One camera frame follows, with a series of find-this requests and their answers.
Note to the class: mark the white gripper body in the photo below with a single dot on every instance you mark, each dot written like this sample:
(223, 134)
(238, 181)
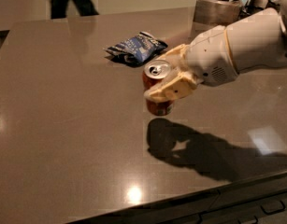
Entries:
(209, 58)

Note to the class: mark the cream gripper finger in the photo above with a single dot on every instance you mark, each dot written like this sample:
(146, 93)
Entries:
(176, 85)
(176, 57)

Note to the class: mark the red coke can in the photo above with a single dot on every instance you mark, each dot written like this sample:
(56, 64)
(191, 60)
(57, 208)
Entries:
(153, 73)

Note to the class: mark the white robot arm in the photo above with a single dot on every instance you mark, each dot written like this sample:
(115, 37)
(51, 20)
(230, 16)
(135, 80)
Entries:
(259, 41)

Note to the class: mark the blue chip bag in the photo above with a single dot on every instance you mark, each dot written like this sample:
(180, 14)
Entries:
(137, 49)

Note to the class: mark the steel snack dispenser base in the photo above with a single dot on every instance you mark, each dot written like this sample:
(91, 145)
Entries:
(216, 12)

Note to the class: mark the person in dark trousers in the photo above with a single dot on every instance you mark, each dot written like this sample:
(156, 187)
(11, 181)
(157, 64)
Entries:
(58, 8)

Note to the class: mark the dark drawer front with handles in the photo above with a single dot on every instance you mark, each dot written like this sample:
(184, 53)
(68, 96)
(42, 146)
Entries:
(244, 202)

